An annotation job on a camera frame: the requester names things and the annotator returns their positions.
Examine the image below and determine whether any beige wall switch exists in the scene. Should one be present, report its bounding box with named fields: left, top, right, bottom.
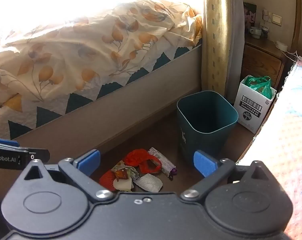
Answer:
left=271, top=13, right=283, bottom=27

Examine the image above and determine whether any wooden nightstand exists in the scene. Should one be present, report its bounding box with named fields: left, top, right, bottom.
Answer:
left=241, top=33, right=298, bottom=93

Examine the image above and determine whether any white paper scrap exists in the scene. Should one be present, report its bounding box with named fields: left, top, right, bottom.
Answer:
left=113, top=179, right=135, bottom=193

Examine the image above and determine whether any white power adapter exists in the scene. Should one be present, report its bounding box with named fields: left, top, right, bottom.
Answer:
left=275, top=40, right=288, bottom=52

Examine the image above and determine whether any beige bed frame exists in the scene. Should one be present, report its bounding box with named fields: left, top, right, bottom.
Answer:
left=0, top=44, right=204, bottom=200

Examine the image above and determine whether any green plastic bag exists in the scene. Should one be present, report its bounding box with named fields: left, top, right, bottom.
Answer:
left=244, top=76, right=275, bottom=99

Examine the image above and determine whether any white cardboard box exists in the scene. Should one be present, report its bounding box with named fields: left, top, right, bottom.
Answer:
left=234, top=75, right=277, bottom=134

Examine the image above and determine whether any small red foam net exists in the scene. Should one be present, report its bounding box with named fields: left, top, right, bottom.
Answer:
left=99, top=170, right=117, bottom=192

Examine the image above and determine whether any white wrapper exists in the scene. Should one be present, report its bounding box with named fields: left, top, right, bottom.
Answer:
left=134, top=173, right=164, bottom=193

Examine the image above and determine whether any grey curtain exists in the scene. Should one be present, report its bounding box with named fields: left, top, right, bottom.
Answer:
left=225, top=0, right=245, bottom=105

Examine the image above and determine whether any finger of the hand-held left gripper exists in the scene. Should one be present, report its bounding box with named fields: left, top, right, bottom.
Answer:
left=0, top=137, right=20, bottom=148
left=28, top=149, right=51, bottom=161

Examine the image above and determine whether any colourful wrapper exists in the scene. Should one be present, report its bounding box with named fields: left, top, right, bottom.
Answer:
left=111, top=160, right=141, bottom=181

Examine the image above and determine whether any thin white cable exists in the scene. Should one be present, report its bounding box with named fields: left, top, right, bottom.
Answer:
left=281, top=49, right=302, bottom=61

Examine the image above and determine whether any teal plastic bin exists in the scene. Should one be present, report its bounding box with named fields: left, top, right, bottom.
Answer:
left=176, top=91, right=239, bottom=166

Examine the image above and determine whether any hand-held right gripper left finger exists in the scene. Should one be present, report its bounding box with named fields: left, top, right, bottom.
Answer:
left=23, top=149, right=114, bottom=203

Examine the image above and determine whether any purple snack wrapper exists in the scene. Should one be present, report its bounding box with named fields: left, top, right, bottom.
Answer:
left=148, top=147, right=178, bottom=180

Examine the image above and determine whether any large red foam net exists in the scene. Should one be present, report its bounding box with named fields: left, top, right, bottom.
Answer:
left=123, top=149, right=163, bottom=174

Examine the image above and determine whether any white cup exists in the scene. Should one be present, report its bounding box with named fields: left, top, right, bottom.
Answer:
left=249, top=26, right=263, bottom=39

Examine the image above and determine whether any flower picture card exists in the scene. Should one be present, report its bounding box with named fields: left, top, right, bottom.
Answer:
left=243, top=2, right=257, bottom=33

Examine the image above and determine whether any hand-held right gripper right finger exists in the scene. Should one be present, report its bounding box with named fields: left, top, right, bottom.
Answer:
left=180, top=150, right=272, bottom=202

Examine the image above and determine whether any yellow patterned curtain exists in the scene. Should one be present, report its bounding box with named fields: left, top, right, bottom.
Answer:
left=202, top=0, right=235, bottom=98

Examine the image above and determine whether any floral orange duvet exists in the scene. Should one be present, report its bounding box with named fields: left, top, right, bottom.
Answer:
left=0, top=0, right=203, bottom=113

